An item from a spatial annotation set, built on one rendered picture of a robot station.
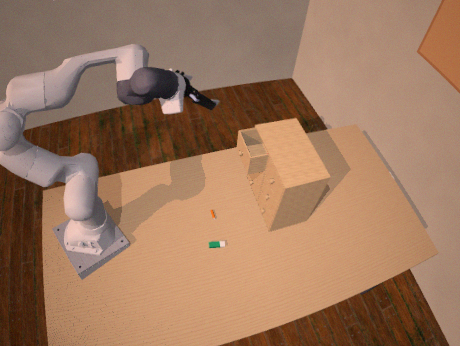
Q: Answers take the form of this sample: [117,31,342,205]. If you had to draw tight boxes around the small wooden chest of drawers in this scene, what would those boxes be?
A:
[255,118,330,232]

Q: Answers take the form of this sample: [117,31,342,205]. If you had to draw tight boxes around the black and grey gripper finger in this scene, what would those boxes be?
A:
[189,86,220,110]
[181,72,192,81]

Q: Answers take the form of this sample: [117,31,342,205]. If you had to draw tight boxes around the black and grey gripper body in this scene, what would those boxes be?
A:
[183,76,194,97]

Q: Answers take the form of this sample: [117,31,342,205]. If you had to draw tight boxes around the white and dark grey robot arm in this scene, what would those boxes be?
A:
[0,44,186,255]

